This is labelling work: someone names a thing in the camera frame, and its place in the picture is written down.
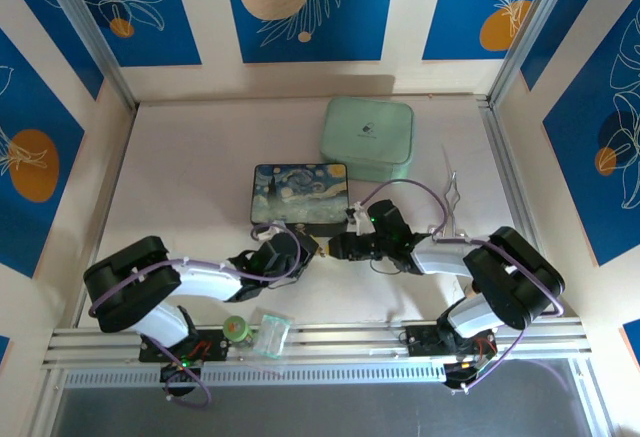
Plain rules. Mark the starry night painted box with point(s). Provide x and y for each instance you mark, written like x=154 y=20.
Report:
x=300 y=192

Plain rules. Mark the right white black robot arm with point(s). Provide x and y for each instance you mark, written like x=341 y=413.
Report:
x=442 y=257

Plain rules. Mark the mint green zipper case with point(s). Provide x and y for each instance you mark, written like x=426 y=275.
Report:
x=367 y=132

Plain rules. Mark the clear plastic box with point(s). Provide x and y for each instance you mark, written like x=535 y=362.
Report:
x=271 y=334

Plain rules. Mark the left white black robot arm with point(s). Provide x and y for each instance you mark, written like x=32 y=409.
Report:
x=210 y=277

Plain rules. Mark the aluminium mounting rail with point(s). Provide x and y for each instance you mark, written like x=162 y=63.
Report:
x=350 y=342

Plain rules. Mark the small green bottle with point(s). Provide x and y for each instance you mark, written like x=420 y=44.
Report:
x=236 y=331

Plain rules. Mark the aluminium frame post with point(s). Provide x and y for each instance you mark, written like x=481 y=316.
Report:
x=535 y=27
x=90 y=32

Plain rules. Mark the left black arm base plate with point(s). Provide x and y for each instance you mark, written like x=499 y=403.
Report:
x=210 y=344

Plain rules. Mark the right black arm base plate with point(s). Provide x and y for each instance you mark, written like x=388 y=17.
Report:
x=425 y=339

